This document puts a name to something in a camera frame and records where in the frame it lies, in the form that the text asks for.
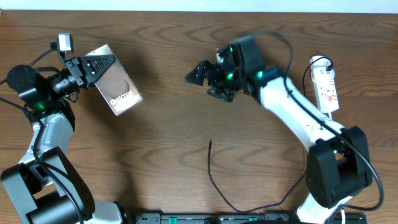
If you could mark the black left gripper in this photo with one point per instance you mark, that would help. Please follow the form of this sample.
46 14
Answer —
82 72

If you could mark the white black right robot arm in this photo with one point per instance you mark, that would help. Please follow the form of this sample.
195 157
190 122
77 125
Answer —
338 162

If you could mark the white power strip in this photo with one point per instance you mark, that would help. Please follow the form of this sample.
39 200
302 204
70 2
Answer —
323 78

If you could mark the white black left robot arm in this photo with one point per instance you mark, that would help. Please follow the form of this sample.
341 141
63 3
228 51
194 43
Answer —
44 187

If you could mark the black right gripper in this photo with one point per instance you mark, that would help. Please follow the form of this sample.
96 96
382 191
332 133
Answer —
216 69

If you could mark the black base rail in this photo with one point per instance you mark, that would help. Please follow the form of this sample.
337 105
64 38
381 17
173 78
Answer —
156 218

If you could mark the Galaxy S25 Ultra smartphone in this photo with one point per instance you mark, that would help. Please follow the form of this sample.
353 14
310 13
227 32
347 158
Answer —
117 89

